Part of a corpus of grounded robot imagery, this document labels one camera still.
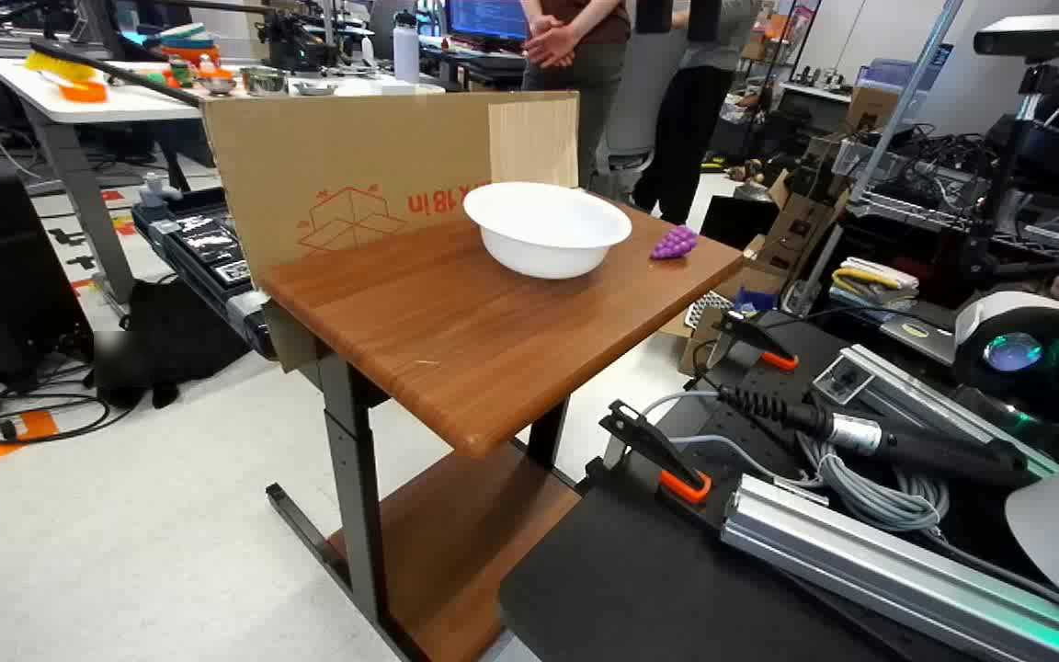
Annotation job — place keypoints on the grey metal pole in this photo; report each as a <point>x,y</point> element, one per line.
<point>910,98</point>

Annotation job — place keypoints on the aluminium rail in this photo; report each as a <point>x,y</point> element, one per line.
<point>874,557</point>
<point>920,407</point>

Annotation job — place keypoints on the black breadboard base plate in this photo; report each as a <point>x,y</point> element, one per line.
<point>626,590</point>

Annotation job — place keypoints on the person in dark clothes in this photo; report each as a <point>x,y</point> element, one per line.
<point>596,87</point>

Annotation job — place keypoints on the orange block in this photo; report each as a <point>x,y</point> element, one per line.
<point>85,92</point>

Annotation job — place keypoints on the white work table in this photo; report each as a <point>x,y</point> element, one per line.
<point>88,106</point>

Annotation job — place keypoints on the clear water bottle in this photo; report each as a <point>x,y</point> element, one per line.
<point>405,50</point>

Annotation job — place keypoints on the blue computer monitor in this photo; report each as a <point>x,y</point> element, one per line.
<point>487,20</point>

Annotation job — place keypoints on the black equipment tray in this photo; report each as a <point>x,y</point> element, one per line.
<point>204,259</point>

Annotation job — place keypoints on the black bag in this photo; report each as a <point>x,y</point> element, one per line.
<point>165,342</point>

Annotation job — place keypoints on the black clamp orange tip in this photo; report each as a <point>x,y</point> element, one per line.
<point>756,342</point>
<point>650,448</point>

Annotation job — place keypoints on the yellow block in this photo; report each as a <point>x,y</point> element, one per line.
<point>56,66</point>

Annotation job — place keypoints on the black stereo camera bar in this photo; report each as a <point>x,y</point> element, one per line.
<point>1046,36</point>

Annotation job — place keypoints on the wooden table top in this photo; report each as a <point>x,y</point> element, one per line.
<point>350,489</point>

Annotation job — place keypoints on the white bowl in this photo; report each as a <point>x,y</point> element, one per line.
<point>547,224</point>

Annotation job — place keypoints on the purple object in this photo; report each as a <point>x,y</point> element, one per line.
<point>674,244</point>

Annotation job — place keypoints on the white VR headset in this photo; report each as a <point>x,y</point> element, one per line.
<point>1038,356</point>

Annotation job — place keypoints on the open cardboard box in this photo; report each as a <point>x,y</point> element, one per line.
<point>799,233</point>

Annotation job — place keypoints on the yellow white folded cloth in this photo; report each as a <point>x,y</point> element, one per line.
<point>874,281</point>

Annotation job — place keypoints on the black jacket on chair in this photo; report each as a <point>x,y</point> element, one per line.
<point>680,135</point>

